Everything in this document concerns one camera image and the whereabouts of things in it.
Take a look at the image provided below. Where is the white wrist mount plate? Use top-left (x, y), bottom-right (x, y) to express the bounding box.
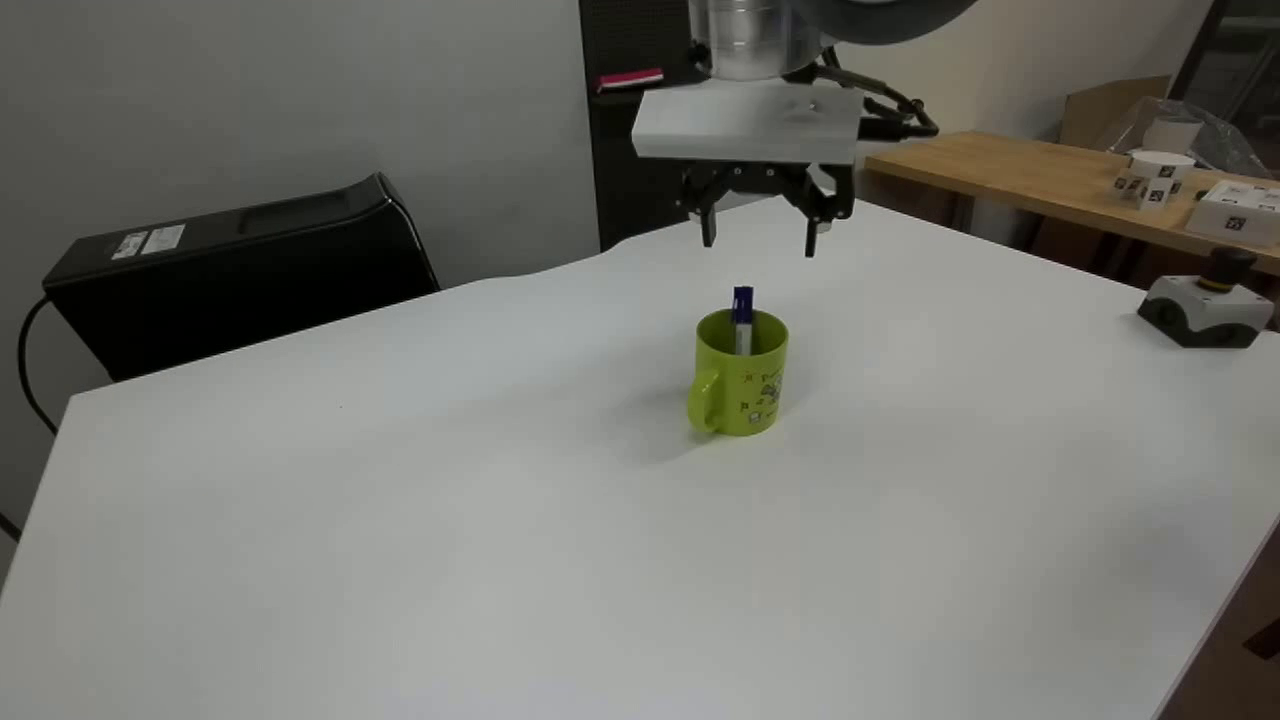
top-left (629, 82), bottom-right (863, 172)

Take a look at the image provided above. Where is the white pen with blue cap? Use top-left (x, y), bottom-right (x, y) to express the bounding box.
top-left (729, 282), bottom-right (762, 360)

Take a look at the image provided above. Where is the brown cardboard box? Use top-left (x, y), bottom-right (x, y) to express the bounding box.
top-left (1058, 73), bottom-right (1177, 153)

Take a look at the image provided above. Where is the small white marker cube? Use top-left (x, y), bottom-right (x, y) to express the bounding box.
top-left (1116, 147), bottom-right (1201, 211)

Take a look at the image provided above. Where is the black computer tower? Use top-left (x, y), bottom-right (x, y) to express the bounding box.
top-left (40, 172), bottom-right (444, 383)

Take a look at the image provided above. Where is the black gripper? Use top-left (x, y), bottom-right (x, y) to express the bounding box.
top-left (670, 160), bottom-right (862, 260)

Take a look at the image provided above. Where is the black power cable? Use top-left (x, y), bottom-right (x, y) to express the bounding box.
top-left (16, 294), bottom-right (64, 437)

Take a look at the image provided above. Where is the green cup with print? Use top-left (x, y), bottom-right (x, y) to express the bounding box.
top-left (685, 305), bottom-right (792, 443)

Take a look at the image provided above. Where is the clear plastic bag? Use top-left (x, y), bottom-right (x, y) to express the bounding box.
top-left (1112, 94), bottom-right (1273, 180)

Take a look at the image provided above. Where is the black and white device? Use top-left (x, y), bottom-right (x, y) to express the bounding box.
top-left (1135, 248), bottom-right (1280, 352)

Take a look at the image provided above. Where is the pink flat item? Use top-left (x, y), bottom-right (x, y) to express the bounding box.
top-left (591, 63), bottom-right (670, 97)

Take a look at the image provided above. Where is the tall black shelf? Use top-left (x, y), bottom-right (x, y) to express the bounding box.
top-left (578, 0), bottom-right (733, 253)

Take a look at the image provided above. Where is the dark metal frame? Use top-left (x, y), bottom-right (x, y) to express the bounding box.
top-left (1170, 0), bottom-right (1280, 172)

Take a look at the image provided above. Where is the wooden side table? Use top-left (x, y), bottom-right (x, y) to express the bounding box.
top-left (856, 127), bottom-right (1280, 282)

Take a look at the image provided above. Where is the white box with markers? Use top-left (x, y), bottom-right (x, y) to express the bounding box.
top-left (1190, 178), bottom-right (1280, 253)

